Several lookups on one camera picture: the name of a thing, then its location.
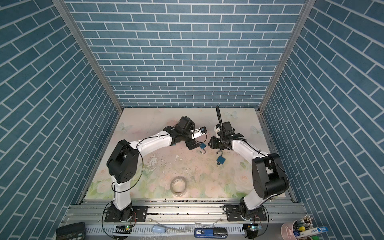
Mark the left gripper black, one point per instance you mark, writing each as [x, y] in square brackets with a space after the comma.
[190, 143]

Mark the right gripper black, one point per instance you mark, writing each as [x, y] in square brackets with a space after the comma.
[213, 144]

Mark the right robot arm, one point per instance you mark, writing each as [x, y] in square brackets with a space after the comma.
[269, 178]

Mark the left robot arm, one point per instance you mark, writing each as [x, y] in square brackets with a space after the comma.
[124, 159]

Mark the clear tape roll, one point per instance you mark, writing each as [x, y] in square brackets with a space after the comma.
[178, 186]

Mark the blue black device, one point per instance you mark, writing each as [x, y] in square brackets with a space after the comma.
[210, 233]

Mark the light blue small object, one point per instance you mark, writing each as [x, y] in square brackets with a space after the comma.
[159, 229]

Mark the pink pen cup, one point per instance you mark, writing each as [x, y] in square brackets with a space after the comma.
[287, 231]

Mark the black calculator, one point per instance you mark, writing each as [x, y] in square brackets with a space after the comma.
[76, 231]

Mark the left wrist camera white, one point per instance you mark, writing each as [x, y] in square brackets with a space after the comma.
[199, 132]

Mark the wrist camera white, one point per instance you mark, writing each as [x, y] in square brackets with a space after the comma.
[199, 132]
[217, 131]

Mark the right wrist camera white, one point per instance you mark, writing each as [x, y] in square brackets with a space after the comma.
[217, 131]

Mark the aluminium mounting rail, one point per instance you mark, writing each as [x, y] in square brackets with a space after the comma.
[178, 211]

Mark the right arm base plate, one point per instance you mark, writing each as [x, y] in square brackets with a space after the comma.
[236, 213]

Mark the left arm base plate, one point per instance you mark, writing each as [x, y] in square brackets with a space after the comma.
[138, 213]

